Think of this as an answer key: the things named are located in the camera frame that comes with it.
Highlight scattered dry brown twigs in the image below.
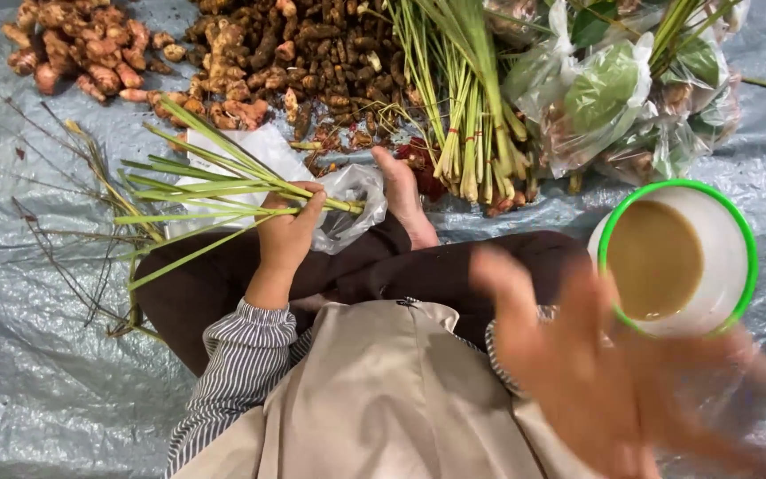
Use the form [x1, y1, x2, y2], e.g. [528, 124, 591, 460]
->
[0, 92, 166, 342]

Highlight person's right hand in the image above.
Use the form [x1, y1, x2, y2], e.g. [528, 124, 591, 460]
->
[469, 246, 766, 479]

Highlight beige apron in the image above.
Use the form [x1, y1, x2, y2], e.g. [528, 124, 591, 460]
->
[172, 298, 606, 479]

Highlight green lemongrass stalk bunch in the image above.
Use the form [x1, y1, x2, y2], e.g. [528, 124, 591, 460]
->
[113, 93, 367, 294]

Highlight heap of pinkish galangal roots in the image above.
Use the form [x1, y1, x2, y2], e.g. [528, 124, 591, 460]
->
[0, 0, 178, 105]

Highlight red dried chilli cluster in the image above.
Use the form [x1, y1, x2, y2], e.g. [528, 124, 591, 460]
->
[395, 137, 449, 202]

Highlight heap of bagged green herbs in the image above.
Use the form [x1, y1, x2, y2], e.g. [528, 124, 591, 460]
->
[486, 0, 751, 188]

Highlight person's left hand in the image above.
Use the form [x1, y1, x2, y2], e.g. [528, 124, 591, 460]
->
[255, 181, 328, 275]

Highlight heap of dark turmeric roots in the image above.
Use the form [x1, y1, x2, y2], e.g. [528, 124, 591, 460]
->
[184, 0, 425, 150]

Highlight clear crumpled plastic bag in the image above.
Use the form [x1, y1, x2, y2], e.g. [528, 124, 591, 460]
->
[309, 163, 389, 255]

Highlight heap of pale ginger roots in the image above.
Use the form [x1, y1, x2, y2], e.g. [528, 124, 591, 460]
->
[149, 16, 272, 131]

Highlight row of tied lemongrass bundles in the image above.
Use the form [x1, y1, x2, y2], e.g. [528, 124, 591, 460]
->
[382, 0, 540, 208]

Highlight white cup with green rim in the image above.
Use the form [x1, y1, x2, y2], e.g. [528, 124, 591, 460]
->
[586, 178, 759, 339]

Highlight grey plastic tarp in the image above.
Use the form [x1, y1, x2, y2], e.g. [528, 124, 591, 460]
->
[0, 0, 766, 479]

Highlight white paper sheet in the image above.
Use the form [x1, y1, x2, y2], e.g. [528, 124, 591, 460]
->
[165, 123, 319, 240]

